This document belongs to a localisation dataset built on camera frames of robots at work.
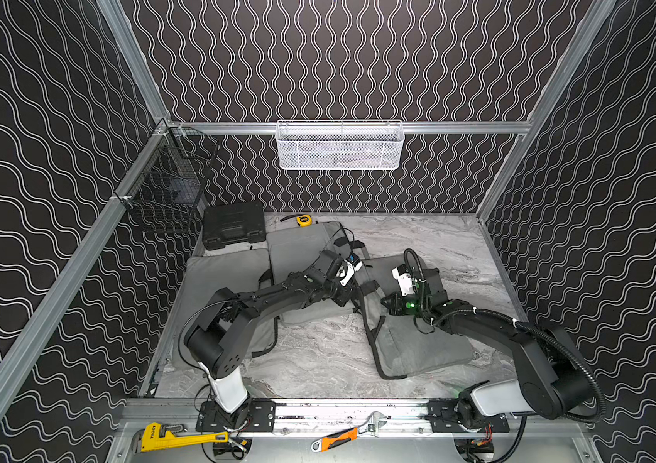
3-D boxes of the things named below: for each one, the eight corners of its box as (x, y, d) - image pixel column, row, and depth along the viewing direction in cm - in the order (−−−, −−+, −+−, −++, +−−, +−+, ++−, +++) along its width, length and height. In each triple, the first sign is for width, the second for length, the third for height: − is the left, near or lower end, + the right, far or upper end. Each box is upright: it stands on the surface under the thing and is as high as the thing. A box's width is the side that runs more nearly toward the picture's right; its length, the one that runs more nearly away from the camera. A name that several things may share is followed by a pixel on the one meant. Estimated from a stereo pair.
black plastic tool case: (207, 253, 110) (202, 244, 106) (208, 215, 123) (204, 205, 119) (267, 242, 114) (264, 233, 109) (261, 206, 127) (259, 196, 122)
